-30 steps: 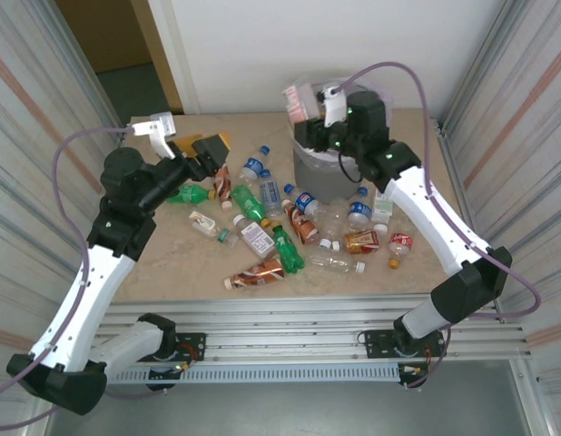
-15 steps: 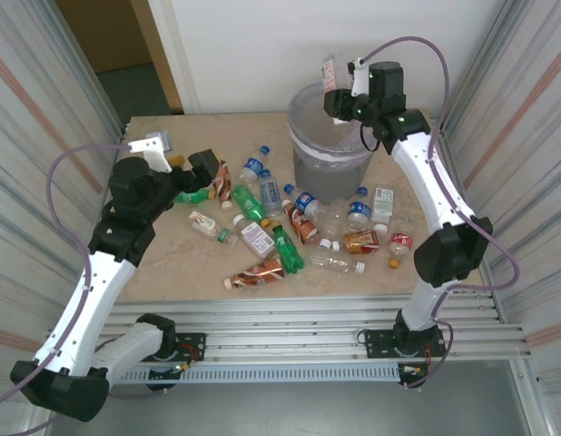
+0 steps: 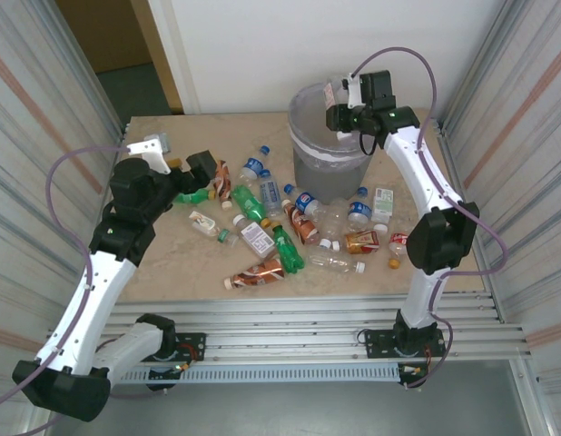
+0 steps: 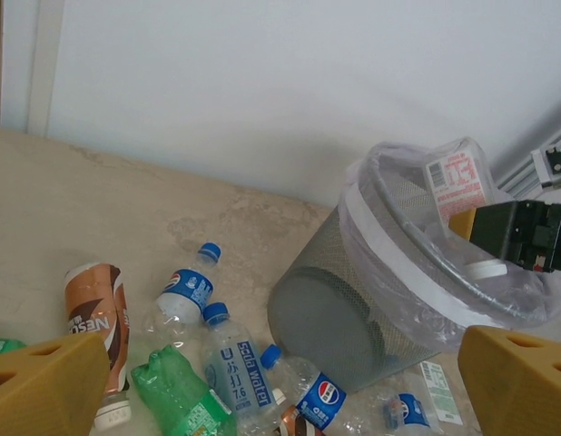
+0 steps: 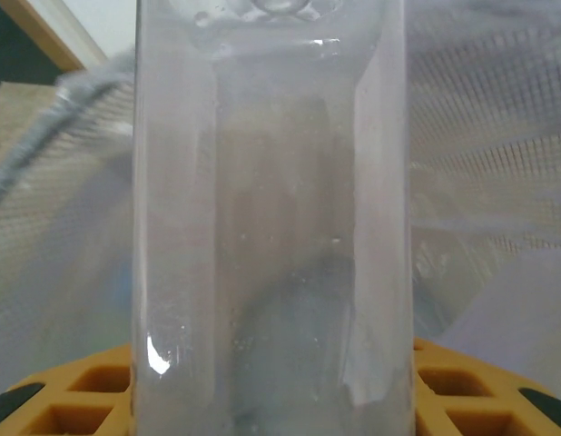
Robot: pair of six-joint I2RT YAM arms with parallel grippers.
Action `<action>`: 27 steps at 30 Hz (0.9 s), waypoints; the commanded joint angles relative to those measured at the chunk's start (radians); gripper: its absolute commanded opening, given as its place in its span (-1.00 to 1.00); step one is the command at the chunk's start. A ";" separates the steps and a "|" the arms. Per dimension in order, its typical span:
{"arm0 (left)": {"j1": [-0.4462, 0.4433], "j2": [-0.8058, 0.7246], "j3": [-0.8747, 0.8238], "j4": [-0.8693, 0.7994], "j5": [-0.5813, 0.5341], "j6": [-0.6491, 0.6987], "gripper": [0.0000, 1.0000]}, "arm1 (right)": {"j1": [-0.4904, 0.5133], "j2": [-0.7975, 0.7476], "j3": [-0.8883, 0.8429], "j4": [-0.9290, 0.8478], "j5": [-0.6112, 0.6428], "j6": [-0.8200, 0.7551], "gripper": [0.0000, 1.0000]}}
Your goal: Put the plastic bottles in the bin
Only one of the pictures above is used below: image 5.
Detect clear bottle white label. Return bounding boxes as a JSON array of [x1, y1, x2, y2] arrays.
[[130, 0, 418, 436]]

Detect grey mesh waste basket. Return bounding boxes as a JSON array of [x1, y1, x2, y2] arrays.
[[0, 0, 561, 401]]

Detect wooden door frame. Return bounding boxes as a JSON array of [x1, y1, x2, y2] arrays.
[[0, 0, 87, 73]]

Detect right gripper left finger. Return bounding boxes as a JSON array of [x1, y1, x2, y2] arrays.
[[0, 342, 136, 436]]

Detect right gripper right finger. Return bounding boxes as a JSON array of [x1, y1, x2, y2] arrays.
[[411, 335, 561, 436]]

